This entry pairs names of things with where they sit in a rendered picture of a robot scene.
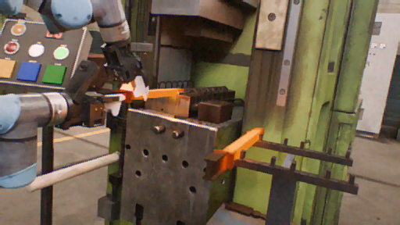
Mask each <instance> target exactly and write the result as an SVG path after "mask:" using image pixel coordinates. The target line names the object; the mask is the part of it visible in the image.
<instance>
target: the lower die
mask: <svg viewBox="0 0 400 225"><path fill-rule="evenodd" d="M213 89H214V91H215V94H214V100H216V98H217V94H218V90H217V91H216V89H215V88H213ZM218 89H219V91H220V92H219V97H218V98H219V100H220V99H221V96H222V89H221V90H220V87H218ZM223 89H224V94H223V98H225V97H226V95H227V97H228V98H234V97H235V92H236V91H230V90H228V92H227V89H226V88H225V87H224V88H223ZM188 92H189V91H181V92H177V94H176V96H170V97H157V98H147V100H146V101H145V106H144V109H150V110H154V111H157V112H163V113H169V114H172V115H174V114H182V115H187V117H188V118H190V117H193V116H197V115H198V111H197V112H193V111H192V110H191V106H192V105H193V104H194V103H195V99H196V93H195V91H191V92H190V94H188ZM197 92H198V97H197V103H199V102H201V100H202V92H200V91H197ZM203 93H204V94H203V101H206V99H207V94H208V92H207V91H205V90H203ZM212 95H213V91H211V89H209V100H212ZM161 109H163V111H162V110H161Z"/></svg>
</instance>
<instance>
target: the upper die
mask: <svg viewBox="0 0 400 225"><path fill-rule="evenodd" d="M245 12H246V8H244V7H243V6H241V5H238V4H237V3H235V2H232V1H231V0H152V14H153V15H159V16H163V17H166V18H168V19H173V20H177V21H180V22H185V19H197V20H205V21H208V22H212V23H215V24H218V25H222V26H225V27H228V28H233V29H234V30H243V27H244V21H245Z"/></svg>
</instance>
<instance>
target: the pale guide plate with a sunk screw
mask: <svg viewBox="0 0 400 225"><path fill-rule="evenodd" d="M288 4H289V0H261V5H260V9H259V23H258V27H257V33H256V38H255V48H262V49H270V50H272V49H277V50H281V46H282V41H283V37H284V29H285V20H286V16H287V11H288Z"/></svg>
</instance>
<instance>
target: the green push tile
mask: <svg viewBox="0 0 400 225"><path fill-rule="evenodd" d="M65 74H66V67H65V66H54V65H47V67H46V69H45V75H44V76H43V79H42V83H47V84H60V85H62V84H63V78H64V77H65Z"/></svg>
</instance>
